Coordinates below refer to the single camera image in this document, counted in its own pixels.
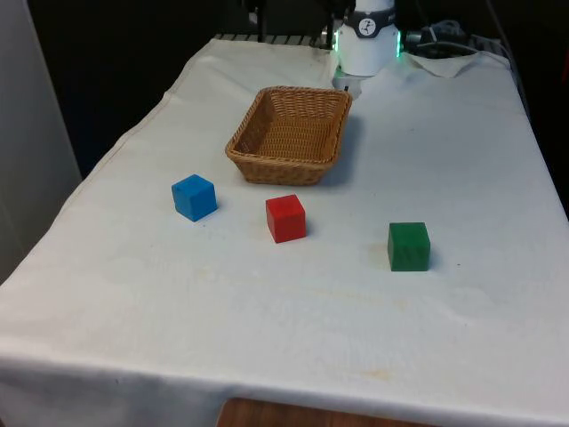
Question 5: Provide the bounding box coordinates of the blue cube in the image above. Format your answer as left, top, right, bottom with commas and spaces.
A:
171, 173, 219, 222

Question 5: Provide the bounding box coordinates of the red cube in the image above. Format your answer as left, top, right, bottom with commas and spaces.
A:
265, 193, 308, 245

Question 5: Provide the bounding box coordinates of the rectangular wicker basket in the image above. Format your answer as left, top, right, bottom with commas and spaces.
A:
224, 85, 354, 187

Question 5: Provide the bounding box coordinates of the green cube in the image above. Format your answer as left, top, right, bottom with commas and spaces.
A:
386, 222, 432, 272

